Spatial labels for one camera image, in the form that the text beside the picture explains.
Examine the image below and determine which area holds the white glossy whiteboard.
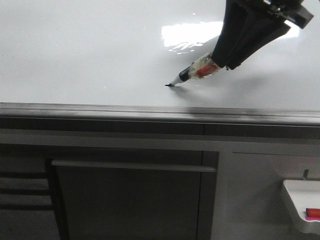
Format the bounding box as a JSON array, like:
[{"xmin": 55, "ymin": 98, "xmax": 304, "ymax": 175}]
[{"xmin": 0, "ymin": 0, "xmax": 320, "ymax": 111}]

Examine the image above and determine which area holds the dark whiteboard frame rail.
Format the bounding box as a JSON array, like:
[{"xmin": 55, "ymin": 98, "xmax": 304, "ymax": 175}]
[{"xmin": 0, "ymin": 102, "xmax": 320, "ymax": 140}]

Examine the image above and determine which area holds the red marker in tray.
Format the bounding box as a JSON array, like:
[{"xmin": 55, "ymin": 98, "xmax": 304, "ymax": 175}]
[{"xmin": 305, "ymin": 208, "xmax": 320, "ymax": 218}]

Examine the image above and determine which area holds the dark cabinet door panel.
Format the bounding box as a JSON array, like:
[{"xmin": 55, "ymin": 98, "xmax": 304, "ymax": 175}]
[{"xmin": 52, "ymin": 160, "xmax": 217, "ymax": 240}]

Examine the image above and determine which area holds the white wall-mounted tray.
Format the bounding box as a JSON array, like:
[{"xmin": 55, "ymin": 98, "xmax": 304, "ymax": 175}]
[{"xmin": 281, "ymin": 179, "xmax": 320, "ymax": 235}]

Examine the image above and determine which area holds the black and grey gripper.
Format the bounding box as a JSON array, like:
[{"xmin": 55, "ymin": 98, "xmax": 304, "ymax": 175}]
[{"xmin": 211, "ymin": 0, "xmax": 314, "ymax": 70}]

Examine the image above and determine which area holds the black whiteboard marker with tape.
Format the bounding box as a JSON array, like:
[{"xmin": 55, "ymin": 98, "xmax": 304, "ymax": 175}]
[{"xmin": 165, "ymin": 51, "xmax": 221, "ymax": 87}]

